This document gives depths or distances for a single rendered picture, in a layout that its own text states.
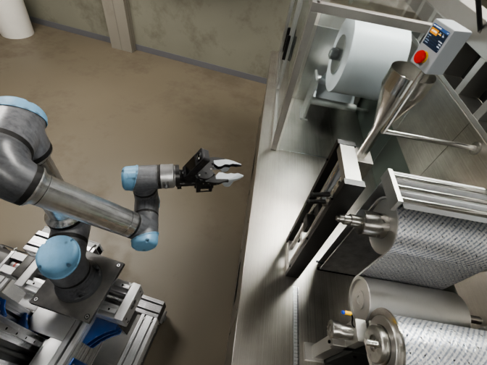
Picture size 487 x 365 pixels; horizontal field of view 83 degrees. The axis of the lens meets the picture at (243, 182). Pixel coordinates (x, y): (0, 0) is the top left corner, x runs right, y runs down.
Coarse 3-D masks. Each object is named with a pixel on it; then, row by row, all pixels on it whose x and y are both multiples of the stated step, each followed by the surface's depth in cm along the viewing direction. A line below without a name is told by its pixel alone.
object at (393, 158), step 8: (392, 136) 134; (392, 144) 132; (384, 152) 138; (392, 152) 131; (400, 152) 124; (376, 160) 145; (384, 160) 137; (392, 160) 130; (400, 160) 123; (376, 168) 143; (384, 168) 136; (392, 168) 128; (400, 168) 122; (408, 168) 116; (376, 176) 142; (376, 184) 140; (448, 288) 85
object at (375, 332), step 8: (368, 328) 62; (376, 328) 59; (384, 328) 58; (368, 336) 61; (376, 336) 58; (384, 336) 57; (384, 344) 56; (368, 352) 60; (376, 352) 57; (384, 352) 55; (376, 360) 57; (384, 360) 56
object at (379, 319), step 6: (378, 318) 61; (384, 318) 59; (384, 324) 59; (390, 324) 57; (390, 330) 57; (390, 336) 56; (396, 342) 54; (396, 348) 54; (396, 354) 53; (390, 360) 55; (396, 360) 53
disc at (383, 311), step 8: (376, 312) 63; (384, 312) 60; (368, 320) 66; (392, 320) 57; (400, 328) 55; (400, 336) 54; (400, 344) 53; (400, 352) 53; (368, 360) 63; (400, 360) 53
